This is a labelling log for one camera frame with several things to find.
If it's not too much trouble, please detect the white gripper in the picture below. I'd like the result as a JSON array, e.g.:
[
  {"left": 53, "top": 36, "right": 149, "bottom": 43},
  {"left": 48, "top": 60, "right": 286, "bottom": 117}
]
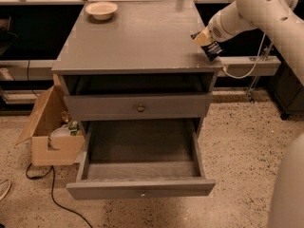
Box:
[{"left": 194, "top": 2, "right": 257, "bottom": 47}]

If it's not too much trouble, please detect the blue rxbar blueberry wrapper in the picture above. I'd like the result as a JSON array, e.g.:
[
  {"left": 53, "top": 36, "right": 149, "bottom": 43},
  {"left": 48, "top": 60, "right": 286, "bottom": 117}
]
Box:
[{"left": 197, "top": 40, "right": 222, "bottom": 62}]

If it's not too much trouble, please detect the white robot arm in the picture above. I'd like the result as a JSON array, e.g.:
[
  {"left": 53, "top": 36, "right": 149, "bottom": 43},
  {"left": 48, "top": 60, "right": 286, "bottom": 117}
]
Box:
[{"left": 192, "top": 0, "right": 304, "bottom": 228}]

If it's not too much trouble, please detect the grey wooden drawer cabinet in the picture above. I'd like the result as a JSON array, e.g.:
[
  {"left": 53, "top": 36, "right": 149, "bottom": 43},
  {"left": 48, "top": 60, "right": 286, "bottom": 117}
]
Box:
[{"left": 51, "top": 0, "right": 224, "bottom": 135}]

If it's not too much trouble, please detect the closed grey top drawer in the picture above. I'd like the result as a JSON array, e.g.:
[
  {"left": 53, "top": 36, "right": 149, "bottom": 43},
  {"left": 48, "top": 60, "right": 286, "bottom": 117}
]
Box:
[{"left": 64, "top": 93, "right": 212, "bottom": 122}]

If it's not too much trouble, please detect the open grey middle drawer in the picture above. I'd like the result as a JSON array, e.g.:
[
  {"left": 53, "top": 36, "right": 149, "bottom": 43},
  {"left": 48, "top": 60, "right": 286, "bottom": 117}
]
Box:
[{"left": 66, "top": 119, "right": 216, "bottom": 200}]

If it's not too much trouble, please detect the metal pole stand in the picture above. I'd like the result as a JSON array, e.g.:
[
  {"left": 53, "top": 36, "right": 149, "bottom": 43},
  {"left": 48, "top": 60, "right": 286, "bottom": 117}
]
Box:
[{"left": 246, "top": 43, "right": 273, "bottom": 104}]

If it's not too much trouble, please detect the dark cabinet at right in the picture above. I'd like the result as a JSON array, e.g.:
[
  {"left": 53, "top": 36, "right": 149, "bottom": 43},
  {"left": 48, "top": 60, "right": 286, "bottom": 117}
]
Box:
[{"left": 267, "top": 59, "right": 304, "bottom": 122}]

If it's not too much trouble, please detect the white paper bowl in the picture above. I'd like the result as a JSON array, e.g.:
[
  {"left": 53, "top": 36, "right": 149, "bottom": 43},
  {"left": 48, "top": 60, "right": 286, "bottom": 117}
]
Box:
[{"left": 85, "top": 1, "right": 118, "bottom": 21}]

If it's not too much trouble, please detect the green package in box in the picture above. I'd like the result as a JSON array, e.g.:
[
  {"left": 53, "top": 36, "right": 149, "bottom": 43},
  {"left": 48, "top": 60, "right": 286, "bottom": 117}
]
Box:
[{"left": 67, "top": 120, "right": 79, "bottom": 136}]

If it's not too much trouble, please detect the white plate in box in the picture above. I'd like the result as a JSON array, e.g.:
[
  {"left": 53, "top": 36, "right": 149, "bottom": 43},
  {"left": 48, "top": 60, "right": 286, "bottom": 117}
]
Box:
[{"left": 50, "top": 127, "right": 70, "bottom": 137}]

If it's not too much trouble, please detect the open cardboard box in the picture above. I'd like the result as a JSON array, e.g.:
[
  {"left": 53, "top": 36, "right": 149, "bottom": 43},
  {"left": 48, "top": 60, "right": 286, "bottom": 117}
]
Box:
[{"left": 16, "top": 74, "right": 84, "bottom": 166}]

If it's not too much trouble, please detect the white shoe tip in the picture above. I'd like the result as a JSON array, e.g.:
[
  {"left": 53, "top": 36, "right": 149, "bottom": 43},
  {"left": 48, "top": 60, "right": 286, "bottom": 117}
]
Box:
[{"left": 0, "top": 180, "right": 11, "bottom": 200}]

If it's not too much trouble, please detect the white hanging cable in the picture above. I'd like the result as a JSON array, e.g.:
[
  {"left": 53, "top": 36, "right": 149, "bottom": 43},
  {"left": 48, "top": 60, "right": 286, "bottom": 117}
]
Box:
[{"left": 222, "top": 31, "right": 270, "bottom": 80}]

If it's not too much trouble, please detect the grey wall rail ledge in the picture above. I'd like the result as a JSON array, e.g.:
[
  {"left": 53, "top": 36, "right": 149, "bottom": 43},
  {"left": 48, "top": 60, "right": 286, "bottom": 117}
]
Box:
[{"left": 0, "top": 56, "right": 281, "bottom": 81}]

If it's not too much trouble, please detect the black floor cable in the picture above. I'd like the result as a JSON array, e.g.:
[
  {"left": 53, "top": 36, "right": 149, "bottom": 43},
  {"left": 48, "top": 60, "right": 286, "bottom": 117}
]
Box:
[{"left": 25, "top": 162, "right": 94, "bottom": 228}]

